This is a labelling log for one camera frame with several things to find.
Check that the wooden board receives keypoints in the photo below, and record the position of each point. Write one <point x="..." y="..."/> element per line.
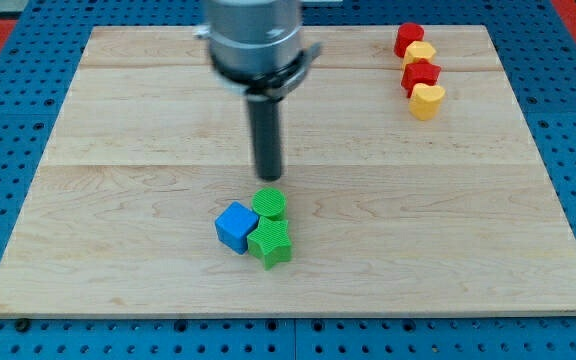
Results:
<point x="389" y="216"/>

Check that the yellow hexagon block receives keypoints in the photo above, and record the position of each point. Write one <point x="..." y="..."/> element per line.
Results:
<point x="417" y="51"/>

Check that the green star block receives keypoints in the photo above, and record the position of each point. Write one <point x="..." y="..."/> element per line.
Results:
<point x="270" y="242"/>

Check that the green cylinder block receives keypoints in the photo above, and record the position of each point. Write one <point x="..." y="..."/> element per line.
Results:
<point x="270" y="203"/>

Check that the yellow heart block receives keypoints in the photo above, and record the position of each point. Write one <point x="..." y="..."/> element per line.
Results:
<point x="425" y="100"/>

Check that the red cylinder block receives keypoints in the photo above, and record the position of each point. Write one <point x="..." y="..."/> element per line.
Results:
<point x="406" y="34"/>

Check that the red star block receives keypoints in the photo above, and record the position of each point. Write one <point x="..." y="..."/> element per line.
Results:
<point x="422" y="72"/>

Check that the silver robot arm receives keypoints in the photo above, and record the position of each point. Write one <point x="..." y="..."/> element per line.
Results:
<point x="255" y="46"/>

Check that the blue cube block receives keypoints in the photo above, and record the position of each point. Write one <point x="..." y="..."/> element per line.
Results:
<point x="233" y="226"/>

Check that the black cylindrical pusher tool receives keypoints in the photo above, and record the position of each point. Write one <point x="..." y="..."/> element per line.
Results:
<point x="264" y="120"/>

